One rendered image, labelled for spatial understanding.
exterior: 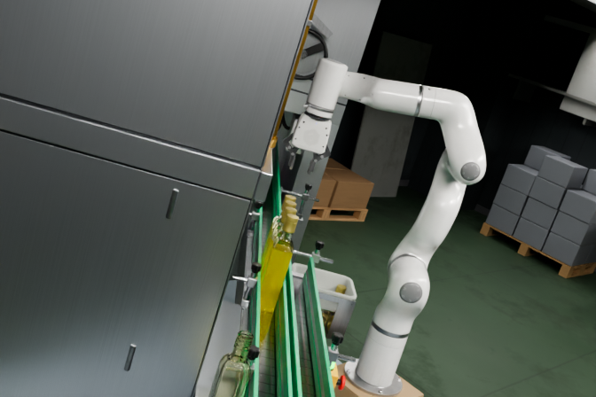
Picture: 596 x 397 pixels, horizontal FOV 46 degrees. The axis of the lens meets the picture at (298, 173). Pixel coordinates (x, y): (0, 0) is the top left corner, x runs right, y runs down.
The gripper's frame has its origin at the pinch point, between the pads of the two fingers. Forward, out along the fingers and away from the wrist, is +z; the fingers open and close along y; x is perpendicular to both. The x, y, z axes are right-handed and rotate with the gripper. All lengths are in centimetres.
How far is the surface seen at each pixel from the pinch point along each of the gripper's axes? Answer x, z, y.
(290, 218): -18.9, 10.5, -0.6
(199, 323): -67, 22, -18
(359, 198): 427, 120, 112
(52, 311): -67, 27, -47
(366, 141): 518, 83, 119
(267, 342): -37, 38, 1
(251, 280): -21.0, 30.0, -5.9
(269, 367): -48, 38, 2
